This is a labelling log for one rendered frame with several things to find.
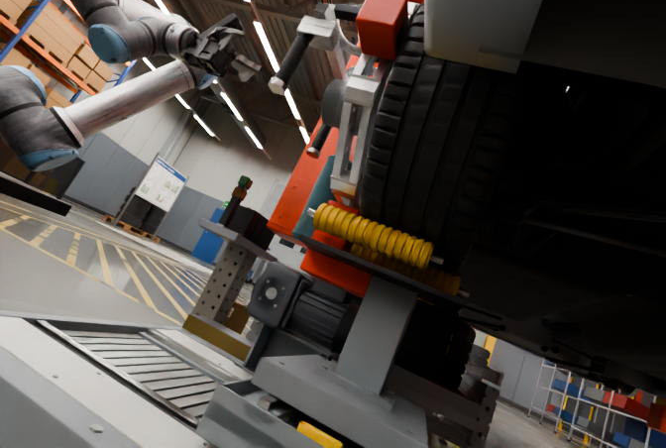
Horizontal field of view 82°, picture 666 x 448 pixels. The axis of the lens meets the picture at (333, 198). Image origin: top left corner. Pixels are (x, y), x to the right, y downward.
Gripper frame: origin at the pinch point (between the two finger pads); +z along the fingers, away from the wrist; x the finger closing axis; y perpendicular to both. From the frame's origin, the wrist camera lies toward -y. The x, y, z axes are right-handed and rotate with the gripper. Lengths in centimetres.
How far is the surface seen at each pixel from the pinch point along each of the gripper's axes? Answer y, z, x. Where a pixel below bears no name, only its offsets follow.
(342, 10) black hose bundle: -13.3, 18.4, 4.6
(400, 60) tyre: 4.9, 40.0, 15.0
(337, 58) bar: -12.2, 14.0, -11.8
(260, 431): 69, 42, 8
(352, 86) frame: 8.9, 31.4, 9.8
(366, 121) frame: 13.1, 35.5, 5.8
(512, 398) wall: 66, 366, -1347
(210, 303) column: 66, -20, -73
